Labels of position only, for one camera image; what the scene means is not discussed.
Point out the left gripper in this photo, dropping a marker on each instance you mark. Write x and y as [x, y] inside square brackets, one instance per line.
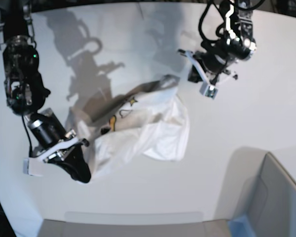
[210, 63]

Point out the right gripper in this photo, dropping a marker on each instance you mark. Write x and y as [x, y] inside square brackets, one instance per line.
[48, 131]

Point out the white t-shirt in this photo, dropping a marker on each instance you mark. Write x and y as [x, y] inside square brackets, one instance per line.
[150, 121]

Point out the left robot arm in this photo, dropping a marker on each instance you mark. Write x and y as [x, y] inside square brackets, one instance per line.
[235, 38]

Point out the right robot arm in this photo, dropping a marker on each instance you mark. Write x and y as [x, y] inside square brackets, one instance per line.
[26, 94]

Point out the grey cardboard box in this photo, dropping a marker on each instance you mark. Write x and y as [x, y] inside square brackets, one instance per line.
[258, 195]

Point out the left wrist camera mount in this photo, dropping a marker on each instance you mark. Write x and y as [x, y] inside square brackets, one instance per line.
[209, 85]

